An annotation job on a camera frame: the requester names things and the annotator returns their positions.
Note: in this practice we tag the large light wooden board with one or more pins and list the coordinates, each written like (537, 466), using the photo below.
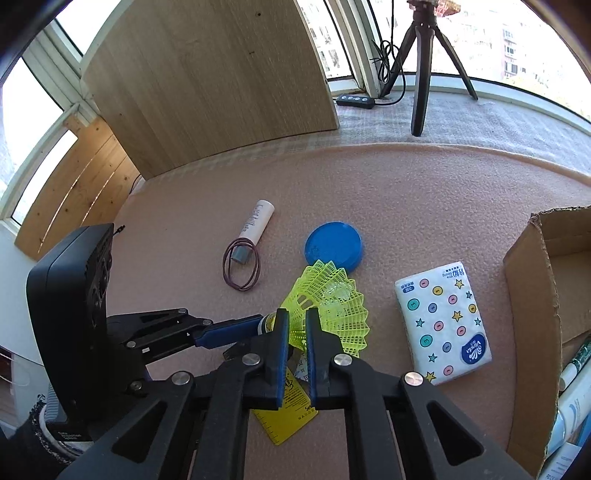
(207, 83)

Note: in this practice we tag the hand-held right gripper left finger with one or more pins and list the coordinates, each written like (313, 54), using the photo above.
(279, 355)

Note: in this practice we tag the black tripod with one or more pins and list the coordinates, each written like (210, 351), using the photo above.
(421, 92)

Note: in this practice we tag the white window frame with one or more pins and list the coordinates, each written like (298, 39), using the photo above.
(355, 37)

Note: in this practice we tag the yellow ruler card pack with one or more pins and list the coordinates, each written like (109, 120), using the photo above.
(286, 420)

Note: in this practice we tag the black remote power strip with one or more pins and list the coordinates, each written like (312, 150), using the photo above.
(355, 101)

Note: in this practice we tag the white sunscreen tube blue cap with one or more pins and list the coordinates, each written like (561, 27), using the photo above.
(577, 406)

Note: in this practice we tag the green and white tube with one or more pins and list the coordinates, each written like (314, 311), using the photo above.
(575, 364)

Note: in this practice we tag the patterned white tissue pack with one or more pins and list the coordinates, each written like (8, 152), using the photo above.
(438, 323)

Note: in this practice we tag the white tube grey cap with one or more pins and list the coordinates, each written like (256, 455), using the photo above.
(256, 221)

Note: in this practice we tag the pink paper tag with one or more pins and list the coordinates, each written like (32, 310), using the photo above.
(448, 7)

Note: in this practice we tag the grey checked cloth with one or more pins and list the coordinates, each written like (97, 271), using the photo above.
(508, 124)

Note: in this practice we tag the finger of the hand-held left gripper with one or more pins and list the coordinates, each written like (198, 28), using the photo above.
(226, 332)
(138, 385)

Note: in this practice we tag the wooden plank panel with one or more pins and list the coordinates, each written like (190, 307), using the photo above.
(78, 184)

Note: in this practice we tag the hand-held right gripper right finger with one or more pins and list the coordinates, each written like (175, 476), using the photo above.
(314, 355)

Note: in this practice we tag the blue round case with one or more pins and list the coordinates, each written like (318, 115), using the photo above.
(332, 244)

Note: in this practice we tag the brown cardboard box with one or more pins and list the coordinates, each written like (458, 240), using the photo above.
(526, 323)

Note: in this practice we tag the yellow plastic shuttlecock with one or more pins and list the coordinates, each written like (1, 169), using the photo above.
(337, 300)

